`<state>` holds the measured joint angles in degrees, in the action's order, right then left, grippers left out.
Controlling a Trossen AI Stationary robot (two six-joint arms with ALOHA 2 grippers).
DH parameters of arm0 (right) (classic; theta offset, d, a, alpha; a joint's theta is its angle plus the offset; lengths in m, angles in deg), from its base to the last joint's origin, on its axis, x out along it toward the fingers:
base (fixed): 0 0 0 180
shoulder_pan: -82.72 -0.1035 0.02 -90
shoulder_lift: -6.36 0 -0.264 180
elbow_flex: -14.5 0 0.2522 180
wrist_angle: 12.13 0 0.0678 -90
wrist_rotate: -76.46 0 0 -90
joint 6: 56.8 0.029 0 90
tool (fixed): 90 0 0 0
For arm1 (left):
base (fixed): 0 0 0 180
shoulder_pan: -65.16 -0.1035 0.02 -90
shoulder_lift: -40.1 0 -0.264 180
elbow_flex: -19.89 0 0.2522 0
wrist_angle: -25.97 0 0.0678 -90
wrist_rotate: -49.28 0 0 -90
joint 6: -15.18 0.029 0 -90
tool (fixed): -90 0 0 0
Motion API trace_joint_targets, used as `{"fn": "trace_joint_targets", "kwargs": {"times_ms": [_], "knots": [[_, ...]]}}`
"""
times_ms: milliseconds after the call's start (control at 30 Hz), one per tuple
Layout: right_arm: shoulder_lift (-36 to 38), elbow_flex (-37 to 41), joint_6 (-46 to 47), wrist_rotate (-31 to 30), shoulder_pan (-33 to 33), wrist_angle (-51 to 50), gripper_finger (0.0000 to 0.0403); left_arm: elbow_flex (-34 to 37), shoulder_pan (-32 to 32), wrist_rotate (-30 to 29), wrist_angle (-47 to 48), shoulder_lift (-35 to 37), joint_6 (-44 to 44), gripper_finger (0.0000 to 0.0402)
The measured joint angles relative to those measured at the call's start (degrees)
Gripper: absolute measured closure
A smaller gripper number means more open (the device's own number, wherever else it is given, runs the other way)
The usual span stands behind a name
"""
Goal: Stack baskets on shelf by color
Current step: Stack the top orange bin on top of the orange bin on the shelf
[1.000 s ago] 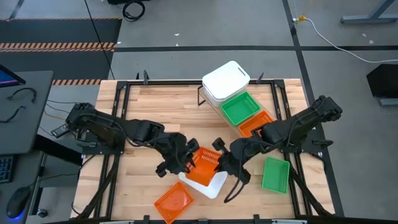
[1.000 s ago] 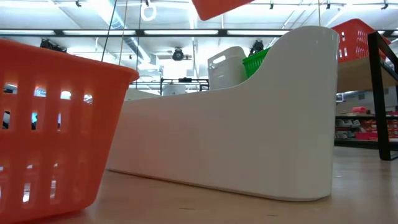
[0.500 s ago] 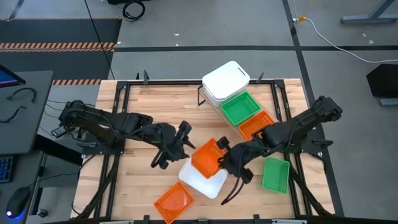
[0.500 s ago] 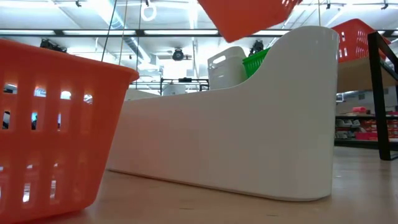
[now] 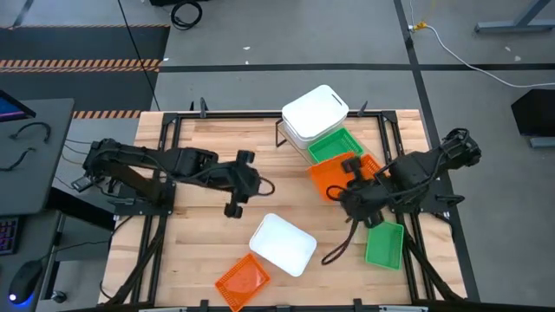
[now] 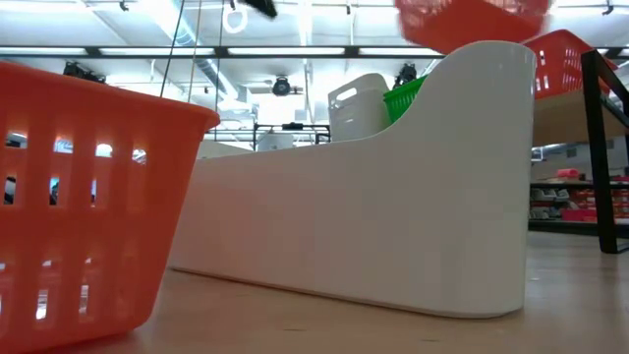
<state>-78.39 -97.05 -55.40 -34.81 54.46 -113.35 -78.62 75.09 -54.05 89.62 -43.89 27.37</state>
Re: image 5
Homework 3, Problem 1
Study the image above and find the black hazard-striped floor mat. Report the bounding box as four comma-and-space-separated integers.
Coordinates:
0, 24, 172, 120

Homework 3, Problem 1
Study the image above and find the white plastic basket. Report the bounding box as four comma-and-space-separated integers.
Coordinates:
282, 116, 349, 151
248, 212, 318, 277
281, 84, 350, 139

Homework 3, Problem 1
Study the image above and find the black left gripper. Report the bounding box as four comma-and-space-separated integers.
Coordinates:
224, 150, 263, 219

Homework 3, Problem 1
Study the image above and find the wooden shelf with black legs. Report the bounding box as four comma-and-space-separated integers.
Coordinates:
274, 119, 382, 205

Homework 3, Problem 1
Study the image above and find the coiled black cable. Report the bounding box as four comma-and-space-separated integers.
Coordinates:
170, 0, 204, 31

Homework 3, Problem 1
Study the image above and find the grey desk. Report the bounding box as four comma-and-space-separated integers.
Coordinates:
0, 98, 75, 217

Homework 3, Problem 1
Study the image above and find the backlit black keyboard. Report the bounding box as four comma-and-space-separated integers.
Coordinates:
0, 216, 21, 257

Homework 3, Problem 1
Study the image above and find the green mesh plastic basket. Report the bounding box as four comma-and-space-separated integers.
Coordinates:
306, 127, 365, 165
364, 220, 406, 271

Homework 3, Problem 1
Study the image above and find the black computer mouse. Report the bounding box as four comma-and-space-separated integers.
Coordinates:
7, 258, 44, 306

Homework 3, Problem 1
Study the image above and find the grey metal table leg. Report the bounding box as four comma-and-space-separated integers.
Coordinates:
473, 0, 555, 35

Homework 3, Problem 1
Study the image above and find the black cable on desk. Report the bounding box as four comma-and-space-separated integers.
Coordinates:
9, 121, 52, 144
0, 146, 38, 172

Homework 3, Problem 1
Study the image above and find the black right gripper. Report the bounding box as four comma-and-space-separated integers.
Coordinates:
340, 156, 389, 230

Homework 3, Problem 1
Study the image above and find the black power adapter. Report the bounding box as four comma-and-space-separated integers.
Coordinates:
70, 175, 95, 192

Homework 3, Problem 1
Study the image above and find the black box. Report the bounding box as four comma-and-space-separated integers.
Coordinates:
510, 88, 555, 138

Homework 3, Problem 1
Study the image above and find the black aluminium table frame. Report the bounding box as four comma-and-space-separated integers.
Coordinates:
98, 110, 469, 312

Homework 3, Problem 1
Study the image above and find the white floor cable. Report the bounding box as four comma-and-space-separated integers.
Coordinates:
407, 0, 555, 89

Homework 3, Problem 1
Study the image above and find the thin black cable loop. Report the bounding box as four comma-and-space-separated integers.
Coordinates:
324, 185, 349, 203
258, 176, 276, 197

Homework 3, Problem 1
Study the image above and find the computer monitor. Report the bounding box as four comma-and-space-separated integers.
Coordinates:
0, 89, 36, 123

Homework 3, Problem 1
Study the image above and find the long black floor cable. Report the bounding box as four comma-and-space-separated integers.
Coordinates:
116, 0, 161, 113

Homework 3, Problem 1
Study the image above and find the orange mesh plastic basket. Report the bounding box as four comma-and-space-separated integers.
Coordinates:
359, 153, 386, 179
214, 252, 272, 312
309, 151, 357, 204

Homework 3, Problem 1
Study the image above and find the dark grey desk surface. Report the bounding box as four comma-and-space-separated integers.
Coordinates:
0, 211, 66, 312

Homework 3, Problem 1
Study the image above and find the long black cord loop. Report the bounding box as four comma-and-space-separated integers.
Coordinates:
320, 218, 360, 266

